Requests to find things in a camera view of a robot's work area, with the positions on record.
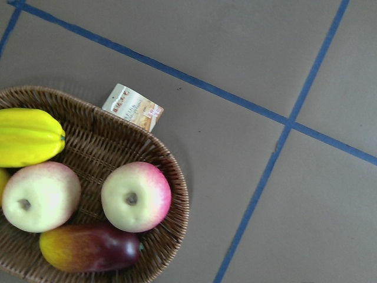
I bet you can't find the brown wicker basket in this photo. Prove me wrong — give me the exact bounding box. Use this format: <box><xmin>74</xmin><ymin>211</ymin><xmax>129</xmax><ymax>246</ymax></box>
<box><xmin>1</xmin><ymin>85</ymin><xmax>190</xmax><ymax>282</ymax></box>

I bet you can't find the pink green apple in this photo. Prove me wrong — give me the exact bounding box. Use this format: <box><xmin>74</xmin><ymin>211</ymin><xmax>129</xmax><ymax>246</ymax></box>
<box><xmin>101</xmin><ymin>162</ymin><xmax>171</xmax><ymax>233</ymax></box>
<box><xmin>2</xmin><ymin>162</ymin><xmax>81</xmax><ymax>233</ymax></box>

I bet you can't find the purple eggplant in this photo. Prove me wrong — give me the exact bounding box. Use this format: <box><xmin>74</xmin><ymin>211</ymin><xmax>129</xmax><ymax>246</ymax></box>
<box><xmin>39</xmin><ymin>223</ymin><xmax>143</xmax><ymax>272</ymax></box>

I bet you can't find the yellow starfruit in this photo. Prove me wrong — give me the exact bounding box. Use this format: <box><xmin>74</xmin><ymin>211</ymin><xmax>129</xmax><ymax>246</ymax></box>
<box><xmin>1</xmin><ymin>108</ymin><xmax>65</xmax><ymax>167</ymax></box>

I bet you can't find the yellow pear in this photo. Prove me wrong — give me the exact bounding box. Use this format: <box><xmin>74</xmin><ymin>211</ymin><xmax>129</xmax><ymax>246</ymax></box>
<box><xmin>0</xmin><ymin>168</ymin><xmax>11</xmax><ymax>199</ymax></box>

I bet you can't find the paper price tag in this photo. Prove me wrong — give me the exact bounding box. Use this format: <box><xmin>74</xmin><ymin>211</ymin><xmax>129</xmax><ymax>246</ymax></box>
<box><xmin>102</xmin><ymin>84</ymin><xmax>164</xmax><ymax>132</ymax></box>

